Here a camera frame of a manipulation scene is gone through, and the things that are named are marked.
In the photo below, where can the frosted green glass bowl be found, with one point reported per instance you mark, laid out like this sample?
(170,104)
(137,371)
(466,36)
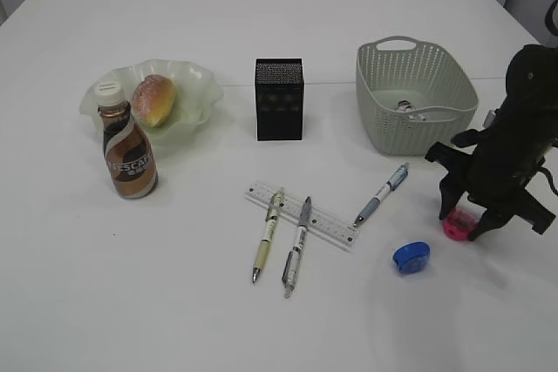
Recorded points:
(197,92)

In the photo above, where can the blue pencil sharpener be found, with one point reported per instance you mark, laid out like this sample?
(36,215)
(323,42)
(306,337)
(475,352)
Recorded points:
(412,258)

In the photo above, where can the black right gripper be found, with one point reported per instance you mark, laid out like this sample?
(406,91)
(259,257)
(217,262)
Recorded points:
(495,176)

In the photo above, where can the cream barrel pen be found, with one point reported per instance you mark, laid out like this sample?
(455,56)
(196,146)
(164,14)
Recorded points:
(271,219)

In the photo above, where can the black mesh pen holder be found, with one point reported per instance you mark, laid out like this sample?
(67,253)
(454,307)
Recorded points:
(279,95)

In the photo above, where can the pale green plastic basket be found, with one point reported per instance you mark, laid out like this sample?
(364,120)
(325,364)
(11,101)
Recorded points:
(426,74)

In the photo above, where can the blue white pen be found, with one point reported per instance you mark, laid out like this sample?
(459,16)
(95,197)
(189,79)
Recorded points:
(388,187)

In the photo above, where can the grey white clear pen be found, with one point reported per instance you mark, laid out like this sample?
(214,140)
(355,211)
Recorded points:
(292,266)

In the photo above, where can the brown Nescafe coffee bottle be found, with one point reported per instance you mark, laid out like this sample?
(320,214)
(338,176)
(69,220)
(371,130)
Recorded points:
(127,151)

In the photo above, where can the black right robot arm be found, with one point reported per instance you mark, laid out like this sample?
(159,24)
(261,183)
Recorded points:
(531,100)

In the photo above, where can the pink pencil sharpener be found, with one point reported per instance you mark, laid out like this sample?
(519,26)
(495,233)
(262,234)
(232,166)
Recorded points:
(458,224)

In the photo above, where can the paper ball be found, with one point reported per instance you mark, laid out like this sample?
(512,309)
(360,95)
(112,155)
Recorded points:
(405,106)

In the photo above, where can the sugared bread roll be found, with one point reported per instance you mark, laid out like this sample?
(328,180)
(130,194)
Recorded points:
(153,100)

